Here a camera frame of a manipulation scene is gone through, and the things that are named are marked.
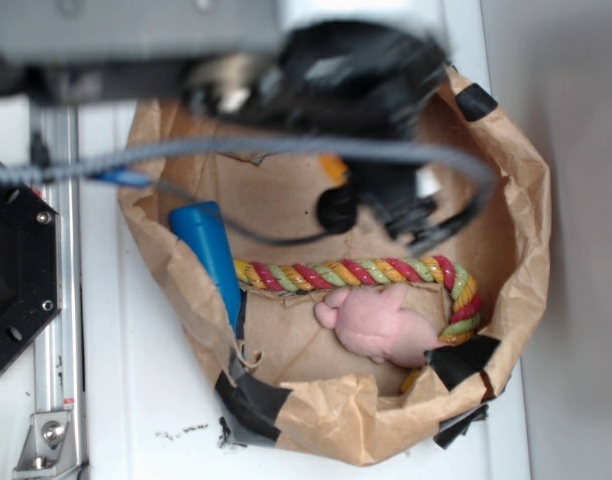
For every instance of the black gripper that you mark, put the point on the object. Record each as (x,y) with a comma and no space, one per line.
(349,79)

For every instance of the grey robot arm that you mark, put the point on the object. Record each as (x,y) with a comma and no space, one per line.
(76,52)

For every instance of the blue plastic cylinder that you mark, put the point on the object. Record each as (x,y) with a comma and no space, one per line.
(202,228)

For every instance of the pink plush toy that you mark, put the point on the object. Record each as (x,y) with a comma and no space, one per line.
(376,325)

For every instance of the brown paper bag bin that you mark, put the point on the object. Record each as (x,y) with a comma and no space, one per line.
(289,382)

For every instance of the white tray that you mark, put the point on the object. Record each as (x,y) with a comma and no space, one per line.
(152,414)

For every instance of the multicolour rope toy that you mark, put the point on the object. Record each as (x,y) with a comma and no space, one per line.
(366,272)

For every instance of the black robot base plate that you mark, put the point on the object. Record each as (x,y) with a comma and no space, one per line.
(29,293)

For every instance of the aluminium rail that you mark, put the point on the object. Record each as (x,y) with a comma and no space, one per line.
(58,350)

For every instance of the metal corner bracket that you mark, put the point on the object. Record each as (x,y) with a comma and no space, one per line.
(49,450)

